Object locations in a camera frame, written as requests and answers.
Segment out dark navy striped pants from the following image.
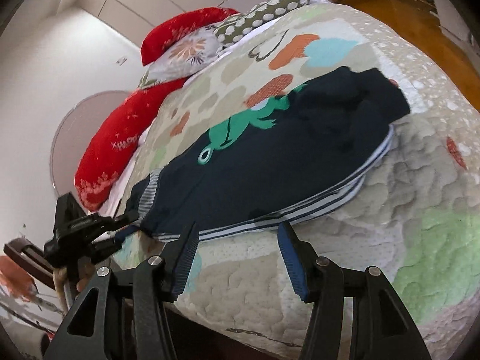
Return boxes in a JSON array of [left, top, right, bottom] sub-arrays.
[[126, 67, 410, 242]]

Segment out person left hand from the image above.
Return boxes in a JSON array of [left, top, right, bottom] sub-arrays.
[[53, 263, 96, 297]]

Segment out white bed sheet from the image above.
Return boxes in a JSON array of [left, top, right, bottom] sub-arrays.
[[98, 127, 151, 217]]

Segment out dark wooden bedside furniture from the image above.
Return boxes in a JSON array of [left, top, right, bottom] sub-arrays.
[[3, 237, 55, 289]]

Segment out long red pillow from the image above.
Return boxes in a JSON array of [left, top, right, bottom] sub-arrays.
[[74, 76, 189, 212]]

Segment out round white headboard panel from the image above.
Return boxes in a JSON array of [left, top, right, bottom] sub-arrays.
[[49, 90, 130, 197]]

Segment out heart patterned bed quilt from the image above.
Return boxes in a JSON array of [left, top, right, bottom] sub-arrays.
[[115, 4, 479, 359]]

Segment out grey floral pillow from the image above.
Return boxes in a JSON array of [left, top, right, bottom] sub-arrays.
[[138, 24, 224, 89]]

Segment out olive white dotted pillow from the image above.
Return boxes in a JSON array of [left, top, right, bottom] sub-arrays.
[[214, 0, 310, 47]]

